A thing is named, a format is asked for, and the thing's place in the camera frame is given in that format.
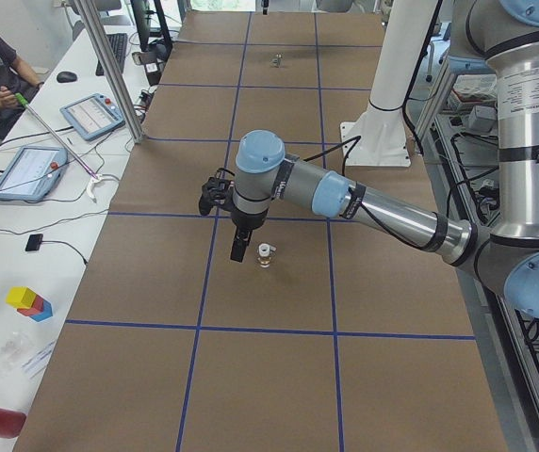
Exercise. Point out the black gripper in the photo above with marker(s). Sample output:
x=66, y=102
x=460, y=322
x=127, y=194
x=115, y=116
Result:
x=247, y=220

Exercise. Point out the white brass PPR valve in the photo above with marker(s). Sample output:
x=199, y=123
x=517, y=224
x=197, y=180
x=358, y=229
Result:
x=265, y=252

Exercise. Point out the chrome angle pipe fitting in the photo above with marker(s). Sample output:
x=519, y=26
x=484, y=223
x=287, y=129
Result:
x=276, y=61

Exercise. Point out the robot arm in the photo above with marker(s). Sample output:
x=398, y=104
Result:
x=503, y=258

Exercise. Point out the long grabber stick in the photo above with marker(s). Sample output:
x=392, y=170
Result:
x=95, y=177

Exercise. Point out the far blue teach pendant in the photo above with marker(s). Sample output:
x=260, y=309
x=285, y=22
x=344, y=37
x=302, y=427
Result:
x=93, y=116

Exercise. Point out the blue teach pendant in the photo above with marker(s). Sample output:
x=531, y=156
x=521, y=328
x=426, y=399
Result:
x=32, y=173
x=93, y=116

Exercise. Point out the blue block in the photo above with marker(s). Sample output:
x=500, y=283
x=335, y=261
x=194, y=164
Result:
x=47, y=313

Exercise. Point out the small black puck device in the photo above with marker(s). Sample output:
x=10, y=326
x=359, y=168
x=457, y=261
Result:
x=34, y=242

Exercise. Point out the red block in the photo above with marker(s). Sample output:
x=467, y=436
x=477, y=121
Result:
x=36, y=308

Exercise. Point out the near blue teach pendant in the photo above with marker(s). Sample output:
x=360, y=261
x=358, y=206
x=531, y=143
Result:
x=32, y=173

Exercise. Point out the yellow block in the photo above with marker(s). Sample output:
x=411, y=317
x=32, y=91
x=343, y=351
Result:
x=20, y=297

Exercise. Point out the black computer mouse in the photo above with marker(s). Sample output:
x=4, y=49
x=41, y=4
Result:
x=66, y=77

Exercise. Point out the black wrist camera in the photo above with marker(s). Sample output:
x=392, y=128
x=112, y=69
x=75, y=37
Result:
x=216, y=192

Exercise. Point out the aluminium frame post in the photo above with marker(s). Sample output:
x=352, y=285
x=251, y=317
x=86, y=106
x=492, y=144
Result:
x=114, y=76

